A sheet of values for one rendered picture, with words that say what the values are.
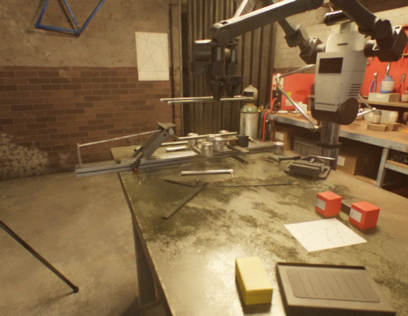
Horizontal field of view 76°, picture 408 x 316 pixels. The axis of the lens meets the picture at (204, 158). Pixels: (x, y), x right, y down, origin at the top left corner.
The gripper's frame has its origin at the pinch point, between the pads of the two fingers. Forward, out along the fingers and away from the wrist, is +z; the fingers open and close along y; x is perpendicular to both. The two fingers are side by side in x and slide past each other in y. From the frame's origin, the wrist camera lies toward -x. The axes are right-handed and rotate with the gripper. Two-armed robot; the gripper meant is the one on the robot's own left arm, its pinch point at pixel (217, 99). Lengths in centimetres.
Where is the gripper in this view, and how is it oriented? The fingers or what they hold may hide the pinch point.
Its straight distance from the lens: 109.2
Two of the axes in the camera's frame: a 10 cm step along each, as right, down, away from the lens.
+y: 4.2, 2.8, -8.6
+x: 9.1, -1.3, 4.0
